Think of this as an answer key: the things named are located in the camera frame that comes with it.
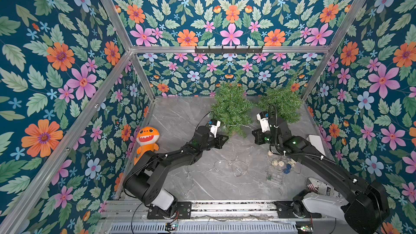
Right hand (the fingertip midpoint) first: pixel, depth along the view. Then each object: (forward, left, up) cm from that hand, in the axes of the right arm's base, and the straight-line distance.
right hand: (255, 128), depth 80 cm
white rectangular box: (+1, -37, -14) cm, 40 cm away
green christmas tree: (+4, +12, +11) cm, 17 cm away
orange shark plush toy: (-2, +59, -9) cm, 60 cm away
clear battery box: (-16, -11, -19) cm, 28 cm away
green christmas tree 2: (+12, -16, +10) cm, 22 cm away
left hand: (-2, +13, -6) cm, 14 cm away
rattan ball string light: (-10, -15, -17) cm, 25 cm away
